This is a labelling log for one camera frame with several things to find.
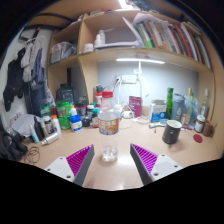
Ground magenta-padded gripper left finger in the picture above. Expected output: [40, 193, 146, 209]
[44, 144, 96, 187]

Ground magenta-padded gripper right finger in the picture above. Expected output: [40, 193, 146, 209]
[129, 143, 184, 186]

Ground clear bottle with red cap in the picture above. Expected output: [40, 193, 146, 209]
[97, 89, 121, 163]

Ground teal hair brush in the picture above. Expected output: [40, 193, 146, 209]
[148, 121, 168, 129]

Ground black mug with white inside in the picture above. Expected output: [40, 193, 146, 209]
[161, 119, 184, 145]

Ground white bottle with blue label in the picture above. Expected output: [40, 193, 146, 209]
[69, 105, 84, 133]

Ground white and blue carton box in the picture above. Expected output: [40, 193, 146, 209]
[148, 98, 168, 124]

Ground green container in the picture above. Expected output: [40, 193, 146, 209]
[55, 101, 72, 131]

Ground magenta pouch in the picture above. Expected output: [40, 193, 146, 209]
[128, 95, 143, 118]

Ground flat round red coaster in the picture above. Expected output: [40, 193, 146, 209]
[192, 133, 204, 144]

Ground green bottle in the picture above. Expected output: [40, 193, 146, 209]
[165, 87, 175, 120]

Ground brown jar with white lid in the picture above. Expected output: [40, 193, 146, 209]
[194, 114, 207, 134]

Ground red and white canister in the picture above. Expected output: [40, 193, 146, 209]
[93, 92, 103, 108]

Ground black bag pile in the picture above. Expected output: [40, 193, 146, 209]
[0, 129, 31, 163]

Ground tall clear glass bottle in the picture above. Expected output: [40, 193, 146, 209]
[199, 88, 211, 119]

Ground white light bar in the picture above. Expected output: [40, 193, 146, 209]
[115, 58, 166, 65]

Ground hanging dark clothes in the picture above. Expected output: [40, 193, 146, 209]
[2, 34, 51, 113]

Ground white ceiling tube light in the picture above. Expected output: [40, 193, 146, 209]
[117, 0, 134, 10]

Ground white wall power outlet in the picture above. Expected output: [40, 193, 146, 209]
[120, 74, 138, 84]

